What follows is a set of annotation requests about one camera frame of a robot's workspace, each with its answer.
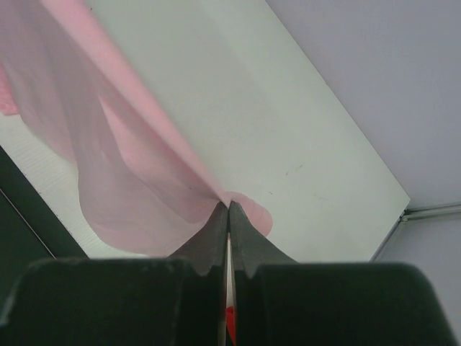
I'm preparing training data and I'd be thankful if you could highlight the right aluminium frame post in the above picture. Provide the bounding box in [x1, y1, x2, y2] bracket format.
[370, 202, 460, 262]

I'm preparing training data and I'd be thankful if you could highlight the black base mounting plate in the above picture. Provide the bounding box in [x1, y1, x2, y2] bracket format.
[1, 150, 87, 275]

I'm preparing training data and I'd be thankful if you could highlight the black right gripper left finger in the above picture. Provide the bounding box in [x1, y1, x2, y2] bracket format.
[169, 203, 228, 345]

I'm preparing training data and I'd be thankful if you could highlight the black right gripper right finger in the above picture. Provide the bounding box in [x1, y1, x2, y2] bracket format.
[228, 201, 297, 345]

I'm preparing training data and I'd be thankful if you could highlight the pink t shirt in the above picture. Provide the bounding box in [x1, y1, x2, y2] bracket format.
[1, 1, 273, 257]

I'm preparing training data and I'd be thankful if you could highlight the white t shirt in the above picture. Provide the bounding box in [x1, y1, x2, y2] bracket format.
[221, 232, 236, 346]

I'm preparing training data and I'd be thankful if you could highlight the red t shirt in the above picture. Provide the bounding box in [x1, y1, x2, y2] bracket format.
[225, 306, 236, 346]

